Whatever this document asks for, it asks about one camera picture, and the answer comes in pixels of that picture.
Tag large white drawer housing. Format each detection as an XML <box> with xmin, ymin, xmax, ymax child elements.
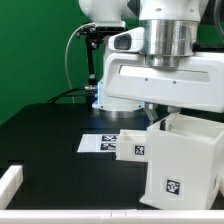
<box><xmin>140</xmin><ymin>114</ymin><xmax>224</xmax><ymax>210</ymax></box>

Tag black camera on stand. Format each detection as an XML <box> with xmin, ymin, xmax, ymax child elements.
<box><xmin>76</xmin><ymin>23</ymin><xmax>125</xmax><ymax>105</ymax></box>

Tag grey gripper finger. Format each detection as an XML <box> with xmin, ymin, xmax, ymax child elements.
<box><xmin>145</xmin><ymin>103</ymin><xmax>158</xmax><ymax>124</ymax></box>
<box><xmin>160</xmin><ymin>106</ymin><xmax>181</xmax><ymax>131</ymax></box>

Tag grey camera cable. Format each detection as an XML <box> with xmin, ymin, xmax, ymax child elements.
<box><xmin>64</xmin><ymin>22</ymin><xmax>96</xmax><ymax>104</ymax></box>

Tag black cables at base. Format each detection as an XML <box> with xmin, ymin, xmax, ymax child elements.
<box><xmin>46</xmin><ymin>87</ymin><xmax>96</xmax><ymax>106</ymax></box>

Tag white drawer box middle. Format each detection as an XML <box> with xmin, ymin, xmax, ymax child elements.
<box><xmin>116</xmin><ymin>130</ymin><xmax>147</xmax><ymax>162</ymax></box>

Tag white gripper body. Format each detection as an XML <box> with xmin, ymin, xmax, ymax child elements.
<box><xmin>104</xmin><ymin>52</ymin><xmax>224</xmax><ymax>113</ymax></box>

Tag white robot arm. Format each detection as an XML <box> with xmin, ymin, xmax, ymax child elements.
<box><xmin>79</xmin><ymin>0</ymin><xmax>224</xmax><ymax>117</ymax></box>

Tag flat white marker plate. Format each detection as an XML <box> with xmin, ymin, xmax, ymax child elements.
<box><xmin>78</xmin><ymin>134</ymin><xmax>118</xmax><ymax>153</ymax></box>

